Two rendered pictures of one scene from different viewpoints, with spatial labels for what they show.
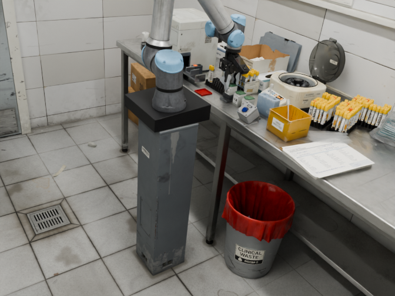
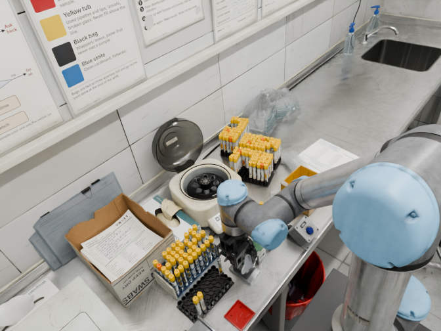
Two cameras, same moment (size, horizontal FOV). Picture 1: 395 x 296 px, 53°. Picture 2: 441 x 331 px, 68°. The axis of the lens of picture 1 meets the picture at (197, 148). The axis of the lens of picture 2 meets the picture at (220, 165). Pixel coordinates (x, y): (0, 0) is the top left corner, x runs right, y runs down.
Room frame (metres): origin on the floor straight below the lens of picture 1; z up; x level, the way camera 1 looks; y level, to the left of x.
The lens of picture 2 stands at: (1.98, 0.44, 1.86)
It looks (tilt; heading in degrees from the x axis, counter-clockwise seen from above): 41 degrees down; 264
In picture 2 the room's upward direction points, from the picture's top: 7 degrees counter-clockwise
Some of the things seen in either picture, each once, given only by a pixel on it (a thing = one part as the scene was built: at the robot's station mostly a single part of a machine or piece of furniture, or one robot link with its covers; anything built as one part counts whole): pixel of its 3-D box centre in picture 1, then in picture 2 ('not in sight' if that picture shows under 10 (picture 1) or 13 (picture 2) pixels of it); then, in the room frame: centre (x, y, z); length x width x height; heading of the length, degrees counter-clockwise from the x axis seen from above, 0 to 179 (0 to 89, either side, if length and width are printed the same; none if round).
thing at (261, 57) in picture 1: (255, 63); (123, 245); (2.27, -0.29, 0.95); 0.29 x 0.25 x 0.15; 127
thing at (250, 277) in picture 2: (230, 96); (244, 268); (1.89, -0.14, 0.89); 0.09 x 0.05 x 0.04; 130
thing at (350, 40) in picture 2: not in sight; (350, 39); (0.83, -1.54, 0.97); 0.08 x 0.07 x 0.20; 41
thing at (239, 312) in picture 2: (203, 92); (239, 314); (1.94, 0.00, 0.88); 0.07 x 0.07 x 0.01; 37
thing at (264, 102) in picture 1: (267, 106); not in sight; (1.74, -0.31, 0.92); 0.10 x 0.07 x 0.10; 44
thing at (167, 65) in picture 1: (168, 68); (392, 303); (1.61, 0.16, 1.11); 0.13 x 0.12 x 0.14; 29
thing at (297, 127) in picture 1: (288, 123); (304, 190); (1.59, -0.39, 0.93); 0.13 x 0.13 x 0.10; 35
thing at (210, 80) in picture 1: (221, 78); (203, 286); (2.03, -0.09, 0.93); 0.17 x 0.09 x 0.11; 38
